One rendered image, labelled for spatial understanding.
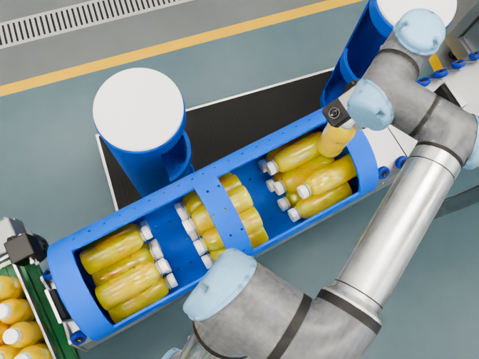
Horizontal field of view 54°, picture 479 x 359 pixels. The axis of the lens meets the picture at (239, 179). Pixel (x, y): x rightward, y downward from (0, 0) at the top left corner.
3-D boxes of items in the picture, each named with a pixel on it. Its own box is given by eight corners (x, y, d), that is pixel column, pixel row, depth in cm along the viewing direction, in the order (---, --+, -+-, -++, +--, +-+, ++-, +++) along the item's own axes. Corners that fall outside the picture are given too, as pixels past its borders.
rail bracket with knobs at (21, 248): (49, 261, 146) (37, 258, 136) (27, 273, 145) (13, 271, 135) (36, 233, 148) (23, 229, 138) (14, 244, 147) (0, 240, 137)
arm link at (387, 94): (415, 132, 69) (448, 77, 72) (348, 93, 71) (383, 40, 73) (396, 151, 77) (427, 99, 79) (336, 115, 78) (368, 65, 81)
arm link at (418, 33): (388, 33, 71) (414, -7, 74) (366, 68, 82) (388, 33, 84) (433, 60, 71) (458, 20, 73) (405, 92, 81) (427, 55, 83)
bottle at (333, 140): (317, 131, 125) (334, 103, 108) (343, 135, 125) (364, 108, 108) (314, 156, 123) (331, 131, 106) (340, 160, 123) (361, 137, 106)
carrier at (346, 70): (336, 69, 252) (309, 110, 245) (398, -49, 167) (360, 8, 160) (383, 97, 249) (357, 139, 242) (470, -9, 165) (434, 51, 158)
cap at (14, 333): (23, 337, 124) (20, 338, 122) (9, 346, 123) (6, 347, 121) (16, 325, 125) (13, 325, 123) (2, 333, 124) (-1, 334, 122)
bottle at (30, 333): (53, 335, 141) (31, 340, 124) (31, 349, 140) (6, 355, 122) (42, 315, 142) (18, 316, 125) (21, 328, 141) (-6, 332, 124)
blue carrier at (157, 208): (364, 202, 149) (391, 169, 123) (108, 343, 135) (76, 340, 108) (316, 131, 158) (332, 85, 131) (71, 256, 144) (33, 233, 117)
